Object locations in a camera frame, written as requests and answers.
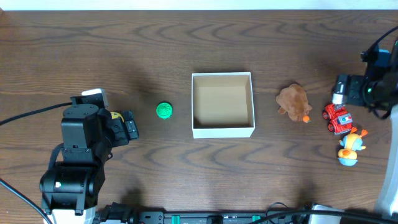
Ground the black rail with green clips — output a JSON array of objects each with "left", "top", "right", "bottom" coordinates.
[{"left": 93, "top": 202, "right": 398, "bottom": 224}]

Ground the brown plush toy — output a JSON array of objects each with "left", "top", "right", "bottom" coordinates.
[{"left": 275, "top": 83, "right": 312, "bottom": 123}]

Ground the black cable bottom left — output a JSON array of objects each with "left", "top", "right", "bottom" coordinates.
[{"left": 0, "top": 177, "right": 53, "bottom": 224}]

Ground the yellow ball with blue letters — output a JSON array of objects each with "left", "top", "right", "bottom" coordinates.
[{"left": 111, "top": 111, "right": 124, "bottom": 122}]

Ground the white cardboard box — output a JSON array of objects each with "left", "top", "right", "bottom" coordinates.
[{"left": 191, "top": 72, "right": 256, "bottom": 139}]

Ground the green ridged ball toy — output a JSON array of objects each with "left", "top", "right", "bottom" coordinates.
[{"left": 156, "top": 102, "right": 173, "bottom": 119}]

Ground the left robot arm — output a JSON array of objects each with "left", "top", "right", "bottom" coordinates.
[{"left": 39, "top": 104, "right": 139, "bottom": 223}]

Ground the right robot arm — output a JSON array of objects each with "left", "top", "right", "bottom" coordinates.
[{"left": 332, "top": 37, "right": 397, "bottom": 219}]

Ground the red toy fire truck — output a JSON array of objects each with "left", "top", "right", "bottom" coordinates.
[{"left": 322, "top": 104, "right": 353, "bottom": 135}]

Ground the yellow blue duck toy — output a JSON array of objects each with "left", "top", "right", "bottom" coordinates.
[{"left": 338, "top": 128, "right": 368, "bottom": 167}]

